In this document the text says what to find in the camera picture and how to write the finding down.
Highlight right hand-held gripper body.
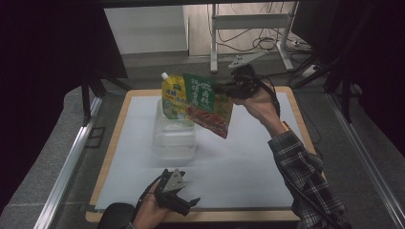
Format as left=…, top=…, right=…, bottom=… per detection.
left=227, top=51, right=268, bottom=99

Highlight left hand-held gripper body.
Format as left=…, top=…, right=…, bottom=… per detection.
left=154, top=168, right=193, bottom=218

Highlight green and red seasoning packet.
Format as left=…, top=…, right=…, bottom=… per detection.
left=181, top=73, right=234, bottom=140

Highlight translucent plastic container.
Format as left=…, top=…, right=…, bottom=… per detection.
left=152, top=98, right=197, bottom=160

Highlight yellow-green spouted pouch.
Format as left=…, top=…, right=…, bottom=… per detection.
left=160, top=72, right=196, bottom=121

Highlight person's left hand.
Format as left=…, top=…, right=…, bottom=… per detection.
left=132, top=190, right=170, bottom=229

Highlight person's right hand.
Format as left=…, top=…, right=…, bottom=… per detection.
left=230, top=84, right=288, bottom=138

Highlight white table mat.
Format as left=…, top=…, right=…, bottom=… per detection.
left=95, top=94, right=303, bottom=211

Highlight white power strip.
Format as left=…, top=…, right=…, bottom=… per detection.
left=300, top=64, right=320, bottom=79

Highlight black stand legs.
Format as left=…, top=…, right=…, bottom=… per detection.
left=80, top=73, right=132, bottom=126
left=291, top=55, right=355, bottom=124

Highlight white panel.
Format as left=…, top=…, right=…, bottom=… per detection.
left=103, top=5, right=189, bottom=55

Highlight dark curtain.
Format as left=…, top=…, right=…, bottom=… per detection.
left=290, top=0, right=405, bottom=149
left=0, top=0, right=129, bottom=214

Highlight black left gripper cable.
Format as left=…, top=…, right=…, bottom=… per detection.
left=135, top=176, right=164, bottom=221

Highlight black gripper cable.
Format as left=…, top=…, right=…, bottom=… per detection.
left=254, top=74, right=282, bottom=119
left=135, top=176, right=164, bottom=221

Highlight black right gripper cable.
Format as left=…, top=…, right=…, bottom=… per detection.
left=254, top=74, right=282, bottom=119

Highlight black floor cables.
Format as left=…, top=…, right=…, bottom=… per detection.
left=206, top=3, right=311, bottom=55

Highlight white metal desk frame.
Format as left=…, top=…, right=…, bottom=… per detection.
left=209, top=2, right=296, bottom=74

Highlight aluminium rail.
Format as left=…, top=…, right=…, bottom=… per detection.
left=32, top=95, right=103, bottom=229
left=327, top=93, right=405, bottom=221

